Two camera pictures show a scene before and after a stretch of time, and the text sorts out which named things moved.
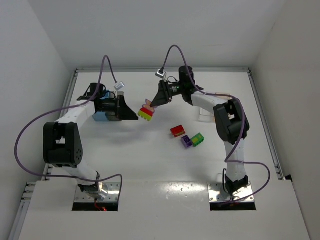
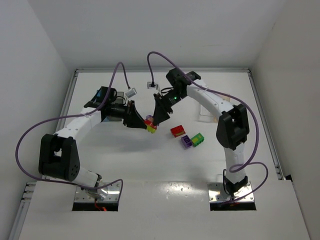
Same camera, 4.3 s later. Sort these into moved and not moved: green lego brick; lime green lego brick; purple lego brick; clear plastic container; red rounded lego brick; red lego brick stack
Moved: red rounded lego brick; lime green lego brick
Not moved: purple lego brick; clear plastic container; red lego brick stack; green lego brick
